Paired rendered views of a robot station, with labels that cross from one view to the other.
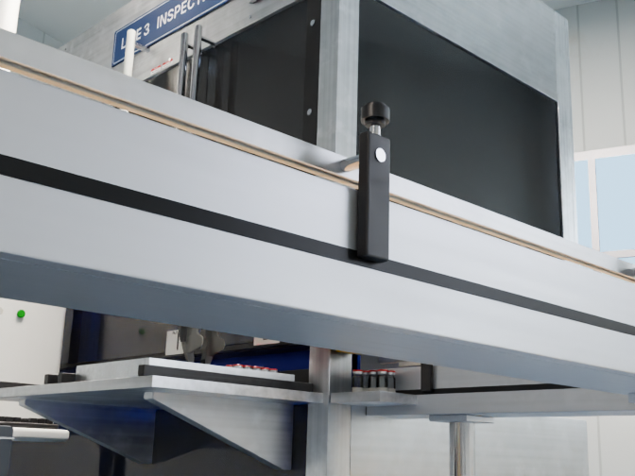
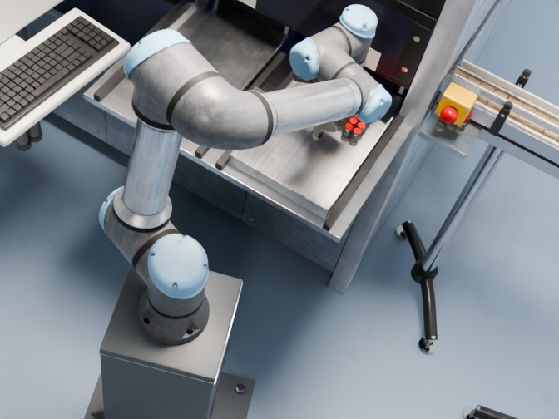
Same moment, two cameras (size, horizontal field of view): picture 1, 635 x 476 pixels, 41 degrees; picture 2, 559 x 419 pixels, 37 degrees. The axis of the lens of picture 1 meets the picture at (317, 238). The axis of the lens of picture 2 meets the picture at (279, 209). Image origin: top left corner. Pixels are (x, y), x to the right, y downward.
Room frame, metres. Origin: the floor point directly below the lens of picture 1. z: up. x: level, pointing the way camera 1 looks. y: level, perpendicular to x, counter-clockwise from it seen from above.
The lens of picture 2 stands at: (0.61, 0.90, 2.41)
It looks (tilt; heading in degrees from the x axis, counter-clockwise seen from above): 55 degrees down; 331
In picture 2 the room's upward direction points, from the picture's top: 15 degrees clockwise
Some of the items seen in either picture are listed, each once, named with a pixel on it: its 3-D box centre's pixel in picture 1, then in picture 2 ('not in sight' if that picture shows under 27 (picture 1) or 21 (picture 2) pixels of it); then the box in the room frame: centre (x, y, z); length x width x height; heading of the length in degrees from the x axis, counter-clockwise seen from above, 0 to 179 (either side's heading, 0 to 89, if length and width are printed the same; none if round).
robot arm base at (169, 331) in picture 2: not in sight; (175, 302); (1.39, 0.65, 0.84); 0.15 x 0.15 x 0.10
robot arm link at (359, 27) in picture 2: not in sight; (353, 35); (1.72, 0.22, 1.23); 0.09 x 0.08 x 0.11; 113
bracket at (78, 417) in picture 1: (88, 433); not in sight; (2.04, 0.52, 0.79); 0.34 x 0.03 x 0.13; 134
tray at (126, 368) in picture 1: (186, 379); (313, 140); (1.71, 0.25, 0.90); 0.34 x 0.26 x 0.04; 133
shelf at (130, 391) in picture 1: (155, 398); (259, 103); (1.86, 0.34, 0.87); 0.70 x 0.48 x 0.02; 44
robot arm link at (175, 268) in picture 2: not in sight; (175, 272); (1.39, 0.66, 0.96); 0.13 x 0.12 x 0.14; 23
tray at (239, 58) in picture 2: not in sight; (217, 47); (2.03, 0.40, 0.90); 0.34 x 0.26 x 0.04; 134
